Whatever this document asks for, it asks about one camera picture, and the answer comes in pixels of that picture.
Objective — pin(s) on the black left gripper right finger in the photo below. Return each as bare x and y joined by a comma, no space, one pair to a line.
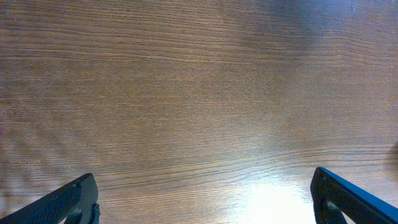
334,198

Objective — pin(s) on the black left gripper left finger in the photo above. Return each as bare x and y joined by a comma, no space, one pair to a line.
74,203

